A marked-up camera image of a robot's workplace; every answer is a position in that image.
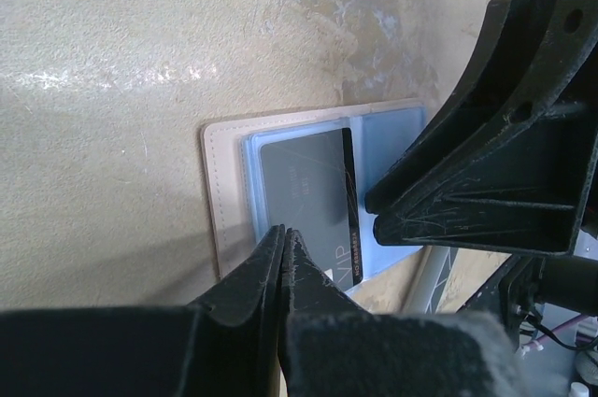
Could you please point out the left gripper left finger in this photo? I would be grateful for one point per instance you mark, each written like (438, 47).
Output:
(223, 343)

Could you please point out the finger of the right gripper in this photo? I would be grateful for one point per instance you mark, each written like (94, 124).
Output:
(526, 54)
(524, 192)

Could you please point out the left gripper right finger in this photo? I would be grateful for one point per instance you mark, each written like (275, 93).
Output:
(333, 347)

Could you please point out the grey truss bar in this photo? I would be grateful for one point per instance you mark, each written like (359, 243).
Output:
(430, 280)

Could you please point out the black base frame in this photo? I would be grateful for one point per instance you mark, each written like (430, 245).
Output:
(520, 285)

